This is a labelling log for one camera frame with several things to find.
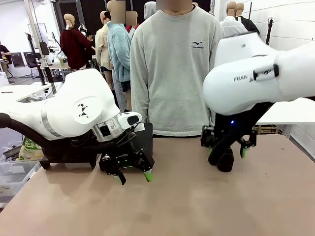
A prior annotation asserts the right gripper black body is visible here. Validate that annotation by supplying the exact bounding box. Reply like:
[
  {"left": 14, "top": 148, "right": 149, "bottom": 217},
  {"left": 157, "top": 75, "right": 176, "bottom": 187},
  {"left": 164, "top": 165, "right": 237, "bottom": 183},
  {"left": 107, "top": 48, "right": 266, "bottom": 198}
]
[{"left": 214, "top": 103, "right": 271, "bottom": 148}]

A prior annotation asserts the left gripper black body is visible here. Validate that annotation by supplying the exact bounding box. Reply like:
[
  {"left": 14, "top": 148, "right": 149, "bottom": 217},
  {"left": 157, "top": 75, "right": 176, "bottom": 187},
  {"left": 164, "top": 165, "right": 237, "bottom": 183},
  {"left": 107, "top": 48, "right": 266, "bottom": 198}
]
[{"left": 105, "top": 137, "right": 146, "bottom": 170}]

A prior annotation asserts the black leather buckle loafer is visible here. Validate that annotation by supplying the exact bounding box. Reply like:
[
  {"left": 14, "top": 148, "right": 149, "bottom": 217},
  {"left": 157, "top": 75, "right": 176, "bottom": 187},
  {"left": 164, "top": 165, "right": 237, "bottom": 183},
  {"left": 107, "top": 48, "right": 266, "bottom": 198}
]
[{"left": 208, "top": 136, "right": 238, "bottom": 173}]

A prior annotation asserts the person right forearm grey sleeve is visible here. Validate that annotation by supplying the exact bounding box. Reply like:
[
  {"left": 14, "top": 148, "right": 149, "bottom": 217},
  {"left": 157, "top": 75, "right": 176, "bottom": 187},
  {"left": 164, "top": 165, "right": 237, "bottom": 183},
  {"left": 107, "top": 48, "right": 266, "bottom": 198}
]
[{"left": 130, "top": 81, "right": 151, "bottom": 123}]

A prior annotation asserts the wooden pallet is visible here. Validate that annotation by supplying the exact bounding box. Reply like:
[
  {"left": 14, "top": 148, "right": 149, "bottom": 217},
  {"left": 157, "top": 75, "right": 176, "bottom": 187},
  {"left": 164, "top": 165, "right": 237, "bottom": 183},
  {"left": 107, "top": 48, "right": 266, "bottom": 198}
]
[{"left": 253, "top": 124, "right": 280, "bottom": 135}]

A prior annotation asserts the plain white table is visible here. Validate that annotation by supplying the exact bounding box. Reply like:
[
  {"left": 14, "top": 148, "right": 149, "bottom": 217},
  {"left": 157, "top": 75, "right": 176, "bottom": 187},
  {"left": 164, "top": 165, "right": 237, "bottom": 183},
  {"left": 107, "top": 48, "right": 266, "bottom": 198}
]
[{"left": 255, "top": 97, "right": 315, "bottom": 126}]

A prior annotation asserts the person in grey sweatshirt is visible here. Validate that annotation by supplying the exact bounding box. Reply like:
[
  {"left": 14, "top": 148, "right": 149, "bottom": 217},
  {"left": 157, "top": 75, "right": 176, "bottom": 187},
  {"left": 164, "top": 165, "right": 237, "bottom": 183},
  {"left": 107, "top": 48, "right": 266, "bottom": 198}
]
[{"left": 129, "top": 3, "right": 226, "bottom": 138}]

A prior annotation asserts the green yellow snack bag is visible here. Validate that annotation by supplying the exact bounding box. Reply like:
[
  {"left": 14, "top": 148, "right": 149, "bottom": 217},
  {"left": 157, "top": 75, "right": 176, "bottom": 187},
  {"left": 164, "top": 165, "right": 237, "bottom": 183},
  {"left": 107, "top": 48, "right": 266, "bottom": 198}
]
[{"left": 16, "top": 136, "right": 44, "bottom": 162}]

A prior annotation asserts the clear plastic bin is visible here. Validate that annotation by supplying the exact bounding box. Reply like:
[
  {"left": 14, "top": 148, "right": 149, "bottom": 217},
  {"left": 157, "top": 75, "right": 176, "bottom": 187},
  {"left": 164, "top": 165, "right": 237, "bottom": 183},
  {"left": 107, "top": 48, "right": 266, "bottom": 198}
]
[{"left": 0, "top": 159, "right": 42, "bottom": 209}]

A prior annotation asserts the mannequin in white shirt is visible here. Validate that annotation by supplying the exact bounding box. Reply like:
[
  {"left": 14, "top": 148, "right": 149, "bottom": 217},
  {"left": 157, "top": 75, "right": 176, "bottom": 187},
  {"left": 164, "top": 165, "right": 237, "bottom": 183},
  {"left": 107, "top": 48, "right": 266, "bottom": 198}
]
[{"left": 220, "top": 1, "right": 249, "bottom": 37}]

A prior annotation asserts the thin black tripod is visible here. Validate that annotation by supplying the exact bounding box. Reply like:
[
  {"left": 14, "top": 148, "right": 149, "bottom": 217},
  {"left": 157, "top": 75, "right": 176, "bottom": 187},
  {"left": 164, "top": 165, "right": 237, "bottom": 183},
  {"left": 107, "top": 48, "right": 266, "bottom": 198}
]
[{"left": 265, "top": 18, "right": 276, "bottom": 47}]

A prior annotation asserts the mannequin in black jacket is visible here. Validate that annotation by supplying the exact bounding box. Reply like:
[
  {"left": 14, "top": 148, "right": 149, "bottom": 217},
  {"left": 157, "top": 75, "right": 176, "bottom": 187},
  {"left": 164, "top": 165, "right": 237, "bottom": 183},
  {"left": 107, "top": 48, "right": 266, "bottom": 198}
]
[{"left": 235, "top": 2, "right": 261, "bottom": 35}]

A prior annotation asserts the person in blue fleece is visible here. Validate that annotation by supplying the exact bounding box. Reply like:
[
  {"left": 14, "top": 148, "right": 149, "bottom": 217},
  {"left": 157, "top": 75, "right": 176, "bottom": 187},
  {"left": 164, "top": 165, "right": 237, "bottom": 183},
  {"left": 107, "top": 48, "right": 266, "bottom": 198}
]
[{"left": 107, "top": 0, "right": 133, "bottom": 113}]

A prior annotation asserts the mannequin in beige jacket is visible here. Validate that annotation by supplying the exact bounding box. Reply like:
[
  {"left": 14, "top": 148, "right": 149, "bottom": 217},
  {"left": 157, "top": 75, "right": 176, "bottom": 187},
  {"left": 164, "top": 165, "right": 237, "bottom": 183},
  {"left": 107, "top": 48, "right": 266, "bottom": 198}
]
[{"left": 94, "top": 11, "right": 114, "bottom": 90}]

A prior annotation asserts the white table with cutout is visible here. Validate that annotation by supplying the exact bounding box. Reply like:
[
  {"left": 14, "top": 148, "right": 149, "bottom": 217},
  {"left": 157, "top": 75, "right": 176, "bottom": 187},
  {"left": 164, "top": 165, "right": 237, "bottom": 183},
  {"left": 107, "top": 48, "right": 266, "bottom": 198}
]
[{"left": 0, "top": 82, "right": 65, "bottom": 116}]

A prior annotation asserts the mannequin in maroon sweater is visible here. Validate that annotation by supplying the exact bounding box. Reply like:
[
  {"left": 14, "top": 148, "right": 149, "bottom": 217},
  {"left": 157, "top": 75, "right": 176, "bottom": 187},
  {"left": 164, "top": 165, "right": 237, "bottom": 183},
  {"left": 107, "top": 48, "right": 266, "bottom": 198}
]
[{"left": 60, "top": 13, "right": 96, "bottom": 71}]

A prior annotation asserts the black tripod with device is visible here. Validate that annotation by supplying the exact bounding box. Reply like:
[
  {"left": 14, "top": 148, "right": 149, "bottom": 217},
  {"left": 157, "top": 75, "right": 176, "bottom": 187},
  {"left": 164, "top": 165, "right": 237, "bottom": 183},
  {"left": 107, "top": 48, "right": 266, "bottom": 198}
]
[{"left": 25, "top": 32, "right": 49, "bottom": 86}]

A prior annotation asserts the mannequin in grey hoodie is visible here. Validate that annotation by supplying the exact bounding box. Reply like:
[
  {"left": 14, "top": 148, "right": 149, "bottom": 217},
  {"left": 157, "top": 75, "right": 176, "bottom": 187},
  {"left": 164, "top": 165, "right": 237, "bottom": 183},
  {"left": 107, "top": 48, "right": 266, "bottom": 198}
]
[{"left": 143, "top": 1, "right": 158, "bottom": 20}]

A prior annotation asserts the seated person in black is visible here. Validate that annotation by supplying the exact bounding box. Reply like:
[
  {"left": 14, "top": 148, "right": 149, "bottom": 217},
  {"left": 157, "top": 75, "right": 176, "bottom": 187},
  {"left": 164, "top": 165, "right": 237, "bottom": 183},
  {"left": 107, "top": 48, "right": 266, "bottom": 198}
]
[{"left": 0, "top": 44, "right": 13, "bottom": 79}]

